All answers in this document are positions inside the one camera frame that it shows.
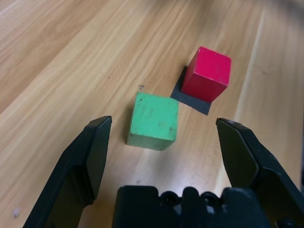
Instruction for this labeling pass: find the red wooden block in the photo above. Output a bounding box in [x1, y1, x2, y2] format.
[181, 46, 232, 103]

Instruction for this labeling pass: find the black square mat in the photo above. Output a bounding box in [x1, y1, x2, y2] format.
[170, 66, 211, 116]

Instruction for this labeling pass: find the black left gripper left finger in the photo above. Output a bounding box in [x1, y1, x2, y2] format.
[23, 115, 113, 228]

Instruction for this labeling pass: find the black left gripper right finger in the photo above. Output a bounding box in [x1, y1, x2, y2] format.
[215, 117, 304, 228]

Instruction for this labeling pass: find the green wooden block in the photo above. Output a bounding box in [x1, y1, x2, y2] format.
[126, 92, 179, 152]

